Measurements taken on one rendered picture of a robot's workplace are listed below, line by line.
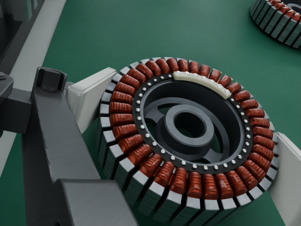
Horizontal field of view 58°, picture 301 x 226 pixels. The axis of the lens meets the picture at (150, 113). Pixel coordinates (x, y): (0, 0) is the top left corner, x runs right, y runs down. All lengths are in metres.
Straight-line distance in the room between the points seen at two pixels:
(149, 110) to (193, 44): 0.14
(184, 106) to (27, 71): 0.13
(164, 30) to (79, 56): 0.10
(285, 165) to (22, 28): 0.22
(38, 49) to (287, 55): 0.28
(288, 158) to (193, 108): 0.06
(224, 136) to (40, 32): 0.19
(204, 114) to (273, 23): 0.22
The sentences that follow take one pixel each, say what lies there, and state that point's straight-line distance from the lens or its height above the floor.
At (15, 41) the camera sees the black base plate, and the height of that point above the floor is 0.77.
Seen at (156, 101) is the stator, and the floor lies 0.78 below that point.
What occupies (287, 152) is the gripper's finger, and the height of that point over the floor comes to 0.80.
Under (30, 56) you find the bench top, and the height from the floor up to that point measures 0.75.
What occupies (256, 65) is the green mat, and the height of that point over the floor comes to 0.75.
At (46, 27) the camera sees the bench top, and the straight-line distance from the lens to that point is 0.29.
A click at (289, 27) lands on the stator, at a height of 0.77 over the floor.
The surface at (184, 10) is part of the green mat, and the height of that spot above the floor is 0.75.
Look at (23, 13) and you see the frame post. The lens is 0.25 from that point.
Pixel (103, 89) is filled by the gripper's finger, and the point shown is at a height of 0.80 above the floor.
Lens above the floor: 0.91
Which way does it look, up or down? 48 degrees down
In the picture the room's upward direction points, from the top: 20 degrees clockwise
